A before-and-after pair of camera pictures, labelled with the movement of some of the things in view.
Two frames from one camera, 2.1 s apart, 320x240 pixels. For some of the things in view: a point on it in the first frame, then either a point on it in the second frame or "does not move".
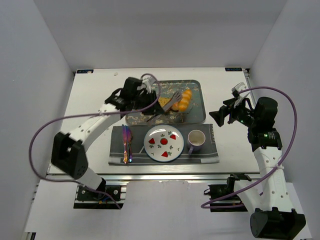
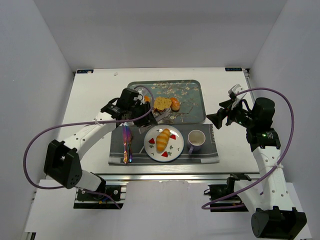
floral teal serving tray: (194, 114) does not move
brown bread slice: (163, 100) does not move
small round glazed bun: (175, 106) does not move
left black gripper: (152, 104) to (145, 113)
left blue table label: (85, 71) does not move
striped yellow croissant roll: (185, 100) to (162, 140)
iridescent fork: (130, 137) does not move
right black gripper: (225, 114) does not move
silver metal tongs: (176, 97) to (158, 115)
